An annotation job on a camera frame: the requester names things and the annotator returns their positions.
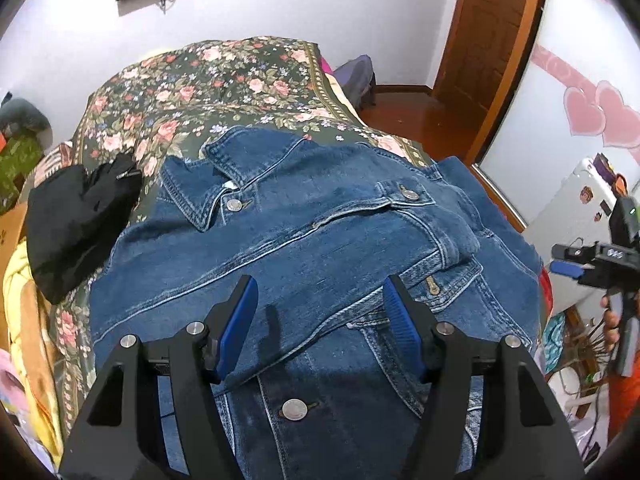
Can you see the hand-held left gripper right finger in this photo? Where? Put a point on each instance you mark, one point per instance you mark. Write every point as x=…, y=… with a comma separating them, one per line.
x=400, y=320

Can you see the person's right hand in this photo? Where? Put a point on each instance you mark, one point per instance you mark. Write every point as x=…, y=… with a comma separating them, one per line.
x=610, y=325

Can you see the brown wooden door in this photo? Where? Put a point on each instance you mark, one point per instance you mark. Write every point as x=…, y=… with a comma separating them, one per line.
x=480, y=35

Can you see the blue denim jacket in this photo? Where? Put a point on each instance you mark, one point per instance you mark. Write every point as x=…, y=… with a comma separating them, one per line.
x=325, y=220

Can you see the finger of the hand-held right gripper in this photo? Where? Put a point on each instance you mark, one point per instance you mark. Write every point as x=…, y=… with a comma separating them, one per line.
x=565, y=268
x=575, y=251

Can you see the wooden desk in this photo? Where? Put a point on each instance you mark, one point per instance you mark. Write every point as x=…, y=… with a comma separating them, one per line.
x=11, y=232

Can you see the black garment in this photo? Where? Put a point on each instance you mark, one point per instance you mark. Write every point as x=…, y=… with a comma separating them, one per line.
x=70, y=220

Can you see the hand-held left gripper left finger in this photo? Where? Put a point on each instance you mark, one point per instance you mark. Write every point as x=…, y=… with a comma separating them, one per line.
x=240, y=320

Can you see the person's right forearm orange sleeve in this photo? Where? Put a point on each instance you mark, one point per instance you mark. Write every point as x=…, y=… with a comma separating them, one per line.
x=625, y=405

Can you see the striped cloth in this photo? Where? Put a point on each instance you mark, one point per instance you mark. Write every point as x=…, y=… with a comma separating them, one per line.
x=52, y=160

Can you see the floral bedspread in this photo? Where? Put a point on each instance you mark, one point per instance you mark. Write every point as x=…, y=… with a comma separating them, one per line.
x=190, y=85

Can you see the yellow blanket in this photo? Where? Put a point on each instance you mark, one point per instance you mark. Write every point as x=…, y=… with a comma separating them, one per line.
x=30, y=320

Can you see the purple backpack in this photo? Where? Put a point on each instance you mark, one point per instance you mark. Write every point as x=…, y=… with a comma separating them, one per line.
x=356, y=77

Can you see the teal cloth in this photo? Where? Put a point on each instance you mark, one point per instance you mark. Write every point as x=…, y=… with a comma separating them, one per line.
x=554, y=340

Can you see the white refrigerator with stickers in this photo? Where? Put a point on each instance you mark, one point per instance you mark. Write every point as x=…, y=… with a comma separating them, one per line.
x=560, y=210

